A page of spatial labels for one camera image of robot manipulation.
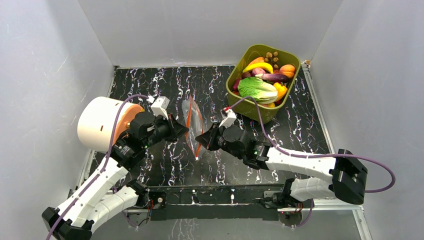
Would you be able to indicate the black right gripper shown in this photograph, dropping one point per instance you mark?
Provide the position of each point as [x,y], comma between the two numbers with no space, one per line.
[214,136]

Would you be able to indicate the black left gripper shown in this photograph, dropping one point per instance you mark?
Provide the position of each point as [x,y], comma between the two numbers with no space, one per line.
[176,129]

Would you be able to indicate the clear zip top bag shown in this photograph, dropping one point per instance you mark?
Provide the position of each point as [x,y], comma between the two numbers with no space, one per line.
[195,124]

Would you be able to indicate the green lettuce toy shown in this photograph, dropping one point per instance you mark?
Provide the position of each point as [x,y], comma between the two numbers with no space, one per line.
[262,92]

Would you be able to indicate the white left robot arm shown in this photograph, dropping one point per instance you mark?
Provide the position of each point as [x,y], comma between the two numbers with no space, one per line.
[87,208]

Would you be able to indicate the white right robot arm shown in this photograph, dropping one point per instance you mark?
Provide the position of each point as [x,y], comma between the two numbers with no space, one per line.
[342,176]

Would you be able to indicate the dark red beet toy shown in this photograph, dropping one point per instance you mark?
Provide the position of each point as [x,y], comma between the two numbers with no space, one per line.
[235,85]

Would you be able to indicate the white orange cylinder roll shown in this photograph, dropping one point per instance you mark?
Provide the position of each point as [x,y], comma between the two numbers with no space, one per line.
[95,124]

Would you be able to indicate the pink sweet potato toy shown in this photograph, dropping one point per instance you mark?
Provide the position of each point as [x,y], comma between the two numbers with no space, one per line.
[257,71]

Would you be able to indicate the olive green plastic bin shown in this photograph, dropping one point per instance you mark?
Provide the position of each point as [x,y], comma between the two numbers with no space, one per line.
[247,107]

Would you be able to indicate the yellow bell pepper toy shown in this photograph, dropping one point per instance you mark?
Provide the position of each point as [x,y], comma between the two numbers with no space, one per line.
[281,90]

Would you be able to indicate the yellow banana toy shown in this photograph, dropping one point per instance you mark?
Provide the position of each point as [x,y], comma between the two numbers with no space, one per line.
[262,65]

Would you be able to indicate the orange carrot toy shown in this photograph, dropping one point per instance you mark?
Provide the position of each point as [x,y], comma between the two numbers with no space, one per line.
[257,60]

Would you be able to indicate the brown nuts cluster toy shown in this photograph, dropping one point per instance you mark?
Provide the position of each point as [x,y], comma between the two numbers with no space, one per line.
[272,59]

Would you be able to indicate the orange pumpkin toy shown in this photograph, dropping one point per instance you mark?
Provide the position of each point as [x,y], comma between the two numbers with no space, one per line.
[288,70]

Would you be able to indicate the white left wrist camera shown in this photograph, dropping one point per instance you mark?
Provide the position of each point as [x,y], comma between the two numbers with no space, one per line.
[159,107]

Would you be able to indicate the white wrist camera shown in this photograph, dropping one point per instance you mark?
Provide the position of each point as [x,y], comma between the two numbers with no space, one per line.
[229,117]
[159,107]

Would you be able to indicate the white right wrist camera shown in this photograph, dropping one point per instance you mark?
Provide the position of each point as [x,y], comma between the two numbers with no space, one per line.
[229,117]

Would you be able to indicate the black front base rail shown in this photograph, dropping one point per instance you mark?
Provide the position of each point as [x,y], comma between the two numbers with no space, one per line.
[252,201]

